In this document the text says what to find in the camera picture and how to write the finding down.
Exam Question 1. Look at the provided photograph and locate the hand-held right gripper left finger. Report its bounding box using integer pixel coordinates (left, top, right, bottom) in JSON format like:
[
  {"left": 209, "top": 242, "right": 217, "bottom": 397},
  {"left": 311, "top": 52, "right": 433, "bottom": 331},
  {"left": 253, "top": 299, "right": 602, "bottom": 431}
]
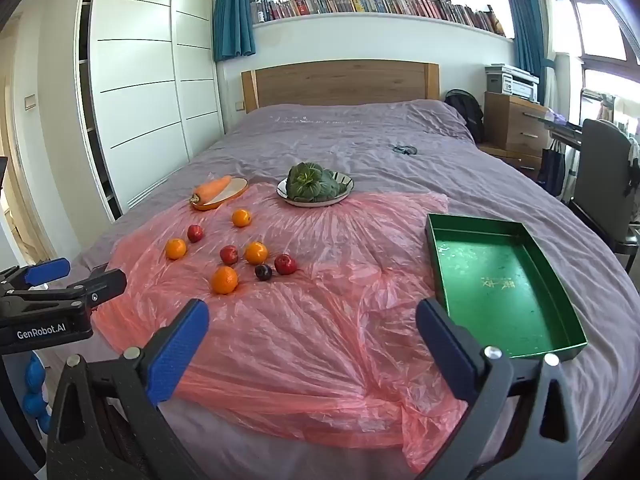
[{"left": 42, "top": 298, "right": 211, "bottom": 480}]

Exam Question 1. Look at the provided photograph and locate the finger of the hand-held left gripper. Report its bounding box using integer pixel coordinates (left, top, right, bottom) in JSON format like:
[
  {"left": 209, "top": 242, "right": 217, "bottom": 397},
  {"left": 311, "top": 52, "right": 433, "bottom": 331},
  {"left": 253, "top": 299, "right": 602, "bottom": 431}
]
[
  {"left": 0, "top": 257, "right": 71, "bottom": 294},
  {"left": 0, "top": 268, "right": 128, "bottom": 314}
]

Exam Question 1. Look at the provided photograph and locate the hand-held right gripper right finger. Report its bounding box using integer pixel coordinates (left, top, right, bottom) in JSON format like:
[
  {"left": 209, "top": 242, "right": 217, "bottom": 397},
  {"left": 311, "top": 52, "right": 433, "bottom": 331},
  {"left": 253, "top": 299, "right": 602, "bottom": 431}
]
[{"left": 415, "top": 298, "right": 583, "bottom": 480}]

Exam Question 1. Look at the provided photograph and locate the green rectangular tray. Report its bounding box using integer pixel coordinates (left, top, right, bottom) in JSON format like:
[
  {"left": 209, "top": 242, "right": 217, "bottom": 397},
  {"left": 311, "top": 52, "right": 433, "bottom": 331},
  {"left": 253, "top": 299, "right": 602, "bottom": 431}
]
[{"left": 425, "top": 213, "right": 587, "bottom": 362}]

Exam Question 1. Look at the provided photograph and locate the blue rounded object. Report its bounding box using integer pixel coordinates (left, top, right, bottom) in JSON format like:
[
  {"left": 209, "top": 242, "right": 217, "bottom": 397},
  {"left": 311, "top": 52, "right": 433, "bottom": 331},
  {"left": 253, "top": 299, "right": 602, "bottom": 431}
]
[{"left": 22, "top": 352, "right": 53, "bottom": 433}]

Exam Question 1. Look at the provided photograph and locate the pink plastic sheet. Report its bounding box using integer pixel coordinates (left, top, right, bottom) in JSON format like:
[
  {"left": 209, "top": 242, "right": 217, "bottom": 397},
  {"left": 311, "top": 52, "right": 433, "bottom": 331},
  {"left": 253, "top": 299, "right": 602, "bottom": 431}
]
[{"left": 92, "top": 180, "right": 468, "bottom": 473}]

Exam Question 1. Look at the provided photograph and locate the carrot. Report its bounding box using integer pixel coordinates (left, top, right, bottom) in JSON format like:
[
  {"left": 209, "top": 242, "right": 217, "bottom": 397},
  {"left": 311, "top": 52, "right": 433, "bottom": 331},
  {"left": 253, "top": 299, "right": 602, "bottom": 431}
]
[{"left": 190, "top": 175, "right": 233, "bottom": 204}]

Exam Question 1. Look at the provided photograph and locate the orange oval plate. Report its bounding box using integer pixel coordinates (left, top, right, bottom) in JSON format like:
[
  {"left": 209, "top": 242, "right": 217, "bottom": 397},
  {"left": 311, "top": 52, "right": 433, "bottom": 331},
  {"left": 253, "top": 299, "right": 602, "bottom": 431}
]
[{"left": 191, "top": 177, "right": 249, "bottom": 211}]

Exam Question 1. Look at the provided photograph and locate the white round plate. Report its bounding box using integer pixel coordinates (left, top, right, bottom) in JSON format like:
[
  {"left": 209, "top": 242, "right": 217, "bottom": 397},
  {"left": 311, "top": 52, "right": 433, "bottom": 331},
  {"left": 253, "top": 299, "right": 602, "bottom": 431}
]
[{"left": 277, "top": 172, "right": 355, "bottom": 208}]

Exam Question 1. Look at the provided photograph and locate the white sliding wardrobe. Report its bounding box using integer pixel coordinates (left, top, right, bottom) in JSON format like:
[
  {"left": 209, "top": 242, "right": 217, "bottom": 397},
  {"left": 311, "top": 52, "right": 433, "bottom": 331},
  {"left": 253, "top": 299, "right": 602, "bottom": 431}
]
[{"left": 77, "top": 0, "right": 226, "bottom": 221}]

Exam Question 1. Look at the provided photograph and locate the green bok choy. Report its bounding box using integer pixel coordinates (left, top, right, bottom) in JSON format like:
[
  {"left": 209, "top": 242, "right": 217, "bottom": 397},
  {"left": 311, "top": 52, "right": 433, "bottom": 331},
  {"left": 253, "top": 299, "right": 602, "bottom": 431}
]
[{"left": 286, "top": 162, "right": 348, "bottom": 203}]

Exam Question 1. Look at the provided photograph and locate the navy shopping bag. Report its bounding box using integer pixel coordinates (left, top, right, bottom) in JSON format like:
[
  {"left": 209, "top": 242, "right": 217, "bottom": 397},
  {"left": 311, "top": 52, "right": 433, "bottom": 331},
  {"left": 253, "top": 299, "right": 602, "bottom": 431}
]
[{"left": 540, "top": 140, "right": 568, "bottom": 196}]

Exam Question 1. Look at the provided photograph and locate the grey chair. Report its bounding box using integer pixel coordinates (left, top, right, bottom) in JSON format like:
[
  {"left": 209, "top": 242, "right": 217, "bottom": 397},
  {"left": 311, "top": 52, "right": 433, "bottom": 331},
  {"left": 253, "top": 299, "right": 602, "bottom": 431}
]
[{"left": 567, "top": 119, "right": 640, "bottom": 256}]

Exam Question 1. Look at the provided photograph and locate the wooden dresser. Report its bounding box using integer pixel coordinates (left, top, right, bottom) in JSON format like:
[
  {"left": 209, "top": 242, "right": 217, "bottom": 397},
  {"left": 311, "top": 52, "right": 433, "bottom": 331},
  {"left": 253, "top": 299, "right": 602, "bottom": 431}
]
[{"left": 477, "top": 91, "right": 557, "bottom": 178}]

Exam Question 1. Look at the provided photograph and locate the black backpack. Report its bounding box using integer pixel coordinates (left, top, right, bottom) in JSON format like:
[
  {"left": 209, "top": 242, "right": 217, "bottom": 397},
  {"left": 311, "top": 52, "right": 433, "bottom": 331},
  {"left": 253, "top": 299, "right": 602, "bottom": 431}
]
[{"left": 444, "top": 89, "right": 485, "bottom": 143}]

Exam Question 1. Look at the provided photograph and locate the grey desk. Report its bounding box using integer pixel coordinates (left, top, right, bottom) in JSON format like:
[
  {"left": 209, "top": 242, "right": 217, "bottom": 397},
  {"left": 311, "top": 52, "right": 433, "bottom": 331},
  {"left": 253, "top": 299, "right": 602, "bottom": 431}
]
[{"left": 542, "top": 110, "right": 585, "bottom": 150}]

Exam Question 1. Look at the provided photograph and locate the patterned garment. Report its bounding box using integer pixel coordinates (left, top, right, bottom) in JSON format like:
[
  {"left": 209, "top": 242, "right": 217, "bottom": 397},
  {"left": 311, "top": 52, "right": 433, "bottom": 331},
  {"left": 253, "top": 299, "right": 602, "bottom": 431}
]
[{"left": 626, "top": 135, "right": 640, "bottom": 183}]

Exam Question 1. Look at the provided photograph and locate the white printer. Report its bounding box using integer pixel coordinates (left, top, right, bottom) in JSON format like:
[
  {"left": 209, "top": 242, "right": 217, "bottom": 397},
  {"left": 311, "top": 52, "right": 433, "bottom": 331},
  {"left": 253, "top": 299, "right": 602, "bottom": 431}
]
[{"left": 485, "top": 64, "right": 541, "bottom": 103}]

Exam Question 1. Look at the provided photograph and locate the wooden headboard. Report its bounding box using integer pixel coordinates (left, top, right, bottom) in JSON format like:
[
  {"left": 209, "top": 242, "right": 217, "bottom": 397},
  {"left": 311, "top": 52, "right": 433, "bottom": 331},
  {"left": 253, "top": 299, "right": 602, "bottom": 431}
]
[{"left": 241, "top": 60, "right": 441, "bottom": 114}]

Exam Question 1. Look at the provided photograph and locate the teal curtain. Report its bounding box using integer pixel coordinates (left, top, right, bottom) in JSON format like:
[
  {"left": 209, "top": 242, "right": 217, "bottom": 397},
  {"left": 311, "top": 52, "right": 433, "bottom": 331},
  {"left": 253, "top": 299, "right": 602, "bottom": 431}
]
[
  {"left": 505, "top": 0, "right": 553, "bottom": 101},
  {"left": 214, "top": 0, "right": 257, "bottom": 62}
]

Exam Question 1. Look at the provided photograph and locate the row of books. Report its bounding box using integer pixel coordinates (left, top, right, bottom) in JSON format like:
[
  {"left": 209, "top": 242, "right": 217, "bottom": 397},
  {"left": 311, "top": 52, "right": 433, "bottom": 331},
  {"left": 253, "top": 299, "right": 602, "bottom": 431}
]
[{"left": 250, "top": 0, "right": 507, "bottom": 37}]

